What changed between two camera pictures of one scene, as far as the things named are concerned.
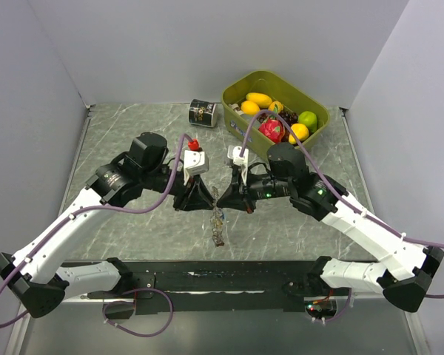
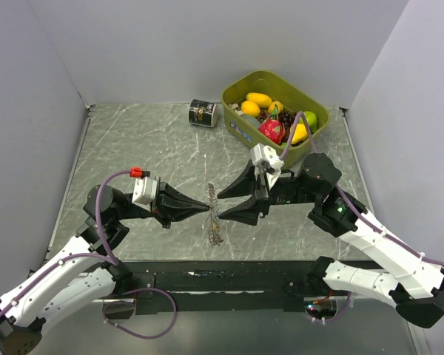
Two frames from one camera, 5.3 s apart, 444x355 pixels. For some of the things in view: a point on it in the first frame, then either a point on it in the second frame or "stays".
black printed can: [203, 113] stays
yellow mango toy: [261, 100] stays
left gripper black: [194, 196] to [180, 205]
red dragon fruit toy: [273, 129] stays
